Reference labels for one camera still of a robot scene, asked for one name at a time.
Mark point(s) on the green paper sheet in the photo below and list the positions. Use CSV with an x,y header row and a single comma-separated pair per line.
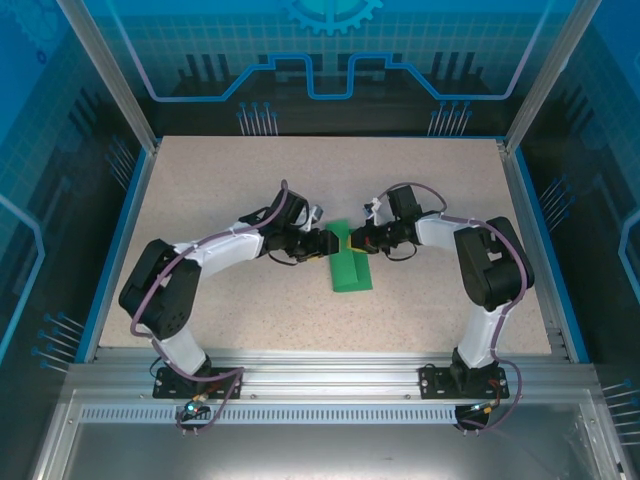
x,y
350,270

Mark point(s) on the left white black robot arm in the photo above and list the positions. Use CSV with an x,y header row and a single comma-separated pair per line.
x,y
220,252

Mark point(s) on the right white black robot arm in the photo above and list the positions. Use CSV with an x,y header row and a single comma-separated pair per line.
x,y
487,270

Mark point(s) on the steel sheet tray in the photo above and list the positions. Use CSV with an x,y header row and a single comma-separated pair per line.
x,y
320,450

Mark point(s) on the blue table edge strip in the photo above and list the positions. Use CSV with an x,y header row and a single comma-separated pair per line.
x,y
533,200
119,250

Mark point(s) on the aluminium frame rail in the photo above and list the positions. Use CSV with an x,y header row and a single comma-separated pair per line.
x,y
325,375

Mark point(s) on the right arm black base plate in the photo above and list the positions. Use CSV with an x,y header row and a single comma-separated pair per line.
x,y
434,382

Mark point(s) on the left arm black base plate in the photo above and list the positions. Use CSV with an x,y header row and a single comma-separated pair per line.
x,y
167,384

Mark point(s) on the aluminium corner post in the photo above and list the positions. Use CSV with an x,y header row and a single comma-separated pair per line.
x,y
112,75
547,75

